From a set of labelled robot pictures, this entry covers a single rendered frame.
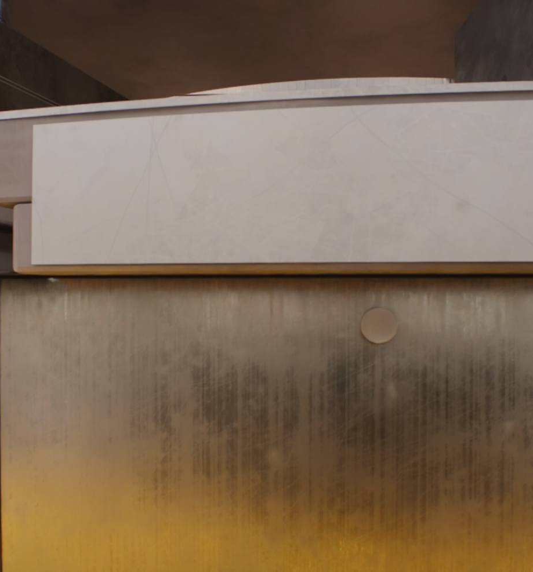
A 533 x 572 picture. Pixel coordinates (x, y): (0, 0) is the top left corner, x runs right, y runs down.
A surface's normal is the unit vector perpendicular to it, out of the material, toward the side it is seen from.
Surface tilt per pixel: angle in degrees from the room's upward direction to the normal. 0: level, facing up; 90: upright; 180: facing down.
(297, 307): 90
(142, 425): 90
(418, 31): 180
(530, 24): 90
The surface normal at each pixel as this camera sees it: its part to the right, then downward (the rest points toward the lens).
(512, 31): -1.00, 0.00
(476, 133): -0.10, 0.00
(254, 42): 0.00, 1.00
